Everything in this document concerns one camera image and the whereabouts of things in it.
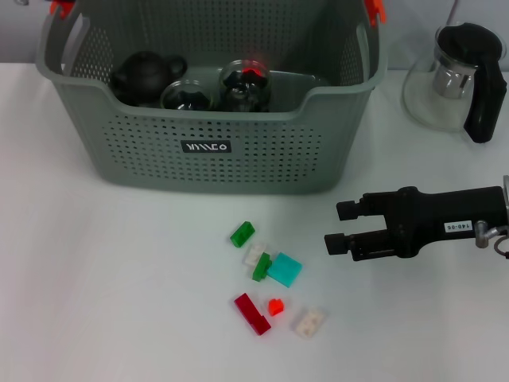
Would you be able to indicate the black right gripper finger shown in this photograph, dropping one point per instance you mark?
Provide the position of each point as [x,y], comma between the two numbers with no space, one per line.
[360,209]
[364,243]

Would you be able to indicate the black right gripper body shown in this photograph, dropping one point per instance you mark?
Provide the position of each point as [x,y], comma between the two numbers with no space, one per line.
[433,219]

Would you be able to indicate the glass jar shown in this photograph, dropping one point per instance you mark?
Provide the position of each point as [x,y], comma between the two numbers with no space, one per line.
[244,93]
[187,99]

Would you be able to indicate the bright red long brick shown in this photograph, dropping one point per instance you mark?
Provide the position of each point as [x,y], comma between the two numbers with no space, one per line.
[251,71]

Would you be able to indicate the grey perforated plastic storage bin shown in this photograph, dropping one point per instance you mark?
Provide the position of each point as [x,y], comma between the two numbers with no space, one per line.
[278,159]

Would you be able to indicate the teal square toy brick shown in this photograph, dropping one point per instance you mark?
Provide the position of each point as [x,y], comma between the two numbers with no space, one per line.
[284,270]

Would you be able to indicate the translucent white toy brick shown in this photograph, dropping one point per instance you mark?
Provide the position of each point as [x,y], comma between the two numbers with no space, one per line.
[309,323]

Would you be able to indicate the green toy brick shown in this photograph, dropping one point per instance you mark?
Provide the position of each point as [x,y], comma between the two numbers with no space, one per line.
[242,234]
[261,268]

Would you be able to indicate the tiny red toy brick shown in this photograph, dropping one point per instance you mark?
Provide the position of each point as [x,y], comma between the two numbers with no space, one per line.
[277,307]

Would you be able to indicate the small white toy brick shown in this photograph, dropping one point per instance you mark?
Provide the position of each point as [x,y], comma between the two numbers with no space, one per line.
[253,256]

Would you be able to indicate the dark red long brick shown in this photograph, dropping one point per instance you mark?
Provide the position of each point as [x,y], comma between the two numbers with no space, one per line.
[252,315]

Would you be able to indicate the black clay teapot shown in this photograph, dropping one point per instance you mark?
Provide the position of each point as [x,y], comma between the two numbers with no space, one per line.
[141,75]

